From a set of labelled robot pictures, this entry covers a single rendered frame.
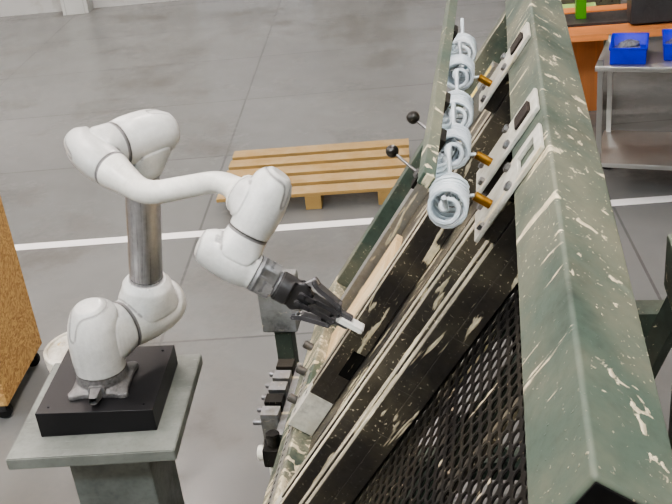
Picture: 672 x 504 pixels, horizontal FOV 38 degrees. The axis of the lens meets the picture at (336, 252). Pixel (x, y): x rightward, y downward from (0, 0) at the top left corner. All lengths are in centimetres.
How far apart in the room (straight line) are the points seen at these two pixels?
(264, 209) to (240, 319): 267
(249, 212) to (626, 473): 153
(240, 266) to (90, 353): 80
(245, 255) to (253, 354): 235
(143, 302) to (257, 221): 81
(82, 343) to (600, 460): 224
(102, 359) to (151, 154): 64
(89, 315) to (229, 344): 187
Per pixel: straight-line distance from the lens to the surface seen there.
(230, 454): 406
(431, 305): 186
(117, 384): 305
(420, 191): 282
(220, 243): 232
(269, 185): 228
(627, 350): 109
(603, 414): 95
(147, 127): 273
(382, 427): 182
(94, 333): 295
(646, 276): 510
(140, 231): 290
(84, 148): 266
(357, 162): 628
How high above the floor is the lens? 250
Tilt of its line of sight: 27 degrees down
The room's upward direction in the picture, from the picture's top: 6 degrees counter-clockwise
